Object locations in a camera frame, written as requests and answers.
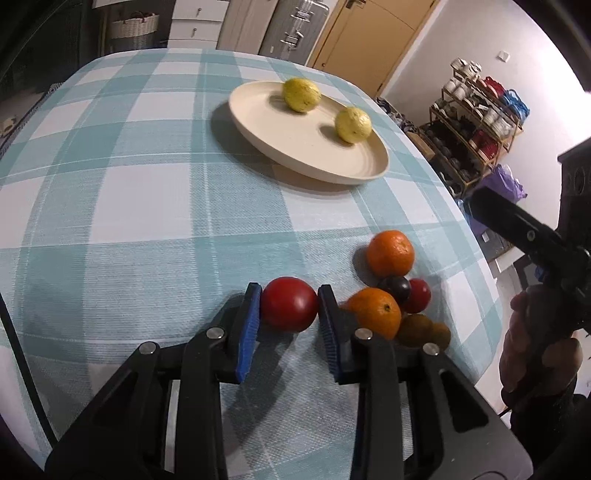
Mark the small red tomato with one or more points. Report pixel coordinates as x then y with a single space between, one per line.
419 295

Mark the silver suitcase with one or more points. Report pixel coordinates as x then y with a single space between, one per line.
295 27

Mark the wooden door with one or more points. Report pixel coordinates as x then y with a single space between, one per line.
364 41

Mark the wooden shoe rack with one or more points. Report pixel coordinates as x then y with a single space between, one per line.
466 161

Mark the person's right forearm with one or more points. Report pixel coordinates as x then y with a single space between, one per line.
547 424

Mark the white folded panel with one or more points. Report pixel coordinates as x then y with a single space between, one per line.
242 23

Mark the cream round plate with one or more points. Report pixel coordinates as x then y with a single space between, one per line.
323 147

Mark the yellow-green guava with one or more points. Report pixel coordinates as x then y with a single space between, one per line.
301 94

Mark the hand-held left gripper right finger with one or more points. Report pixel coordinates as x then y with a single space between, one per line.
328 332

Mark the yellow speckled guava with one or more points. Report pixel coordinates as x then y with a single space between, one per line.
352 124

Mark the orange mandarin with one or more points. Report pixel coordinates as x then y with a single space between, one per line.
376 311
390 253

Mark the wicker basket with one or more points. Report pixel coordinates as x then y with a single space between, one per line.
134 25

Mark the rows of shoes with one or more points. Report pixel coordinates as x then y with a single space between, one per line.
485 110

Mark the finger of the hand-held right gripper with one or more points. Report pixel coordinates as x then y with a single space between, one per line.
512 219

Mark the dark purple plum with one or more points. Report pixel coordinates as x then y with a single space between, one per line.
396 287

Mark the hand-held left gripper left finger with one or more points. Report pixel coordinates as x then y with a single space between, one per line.
247 332

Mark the purple bag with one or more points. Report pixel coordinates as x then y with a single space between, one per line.
505 182

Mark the white drawer cabinet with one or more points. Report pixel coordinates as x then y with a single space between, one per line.
194 23

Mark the large red tomato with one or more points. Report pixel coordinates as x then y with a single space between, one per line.
290 304

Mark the small brown fruit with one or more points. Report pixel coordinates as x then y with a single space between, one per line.
415 330
442 335

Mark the person's right hand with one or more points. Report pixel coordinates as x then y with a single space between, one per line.
515 341

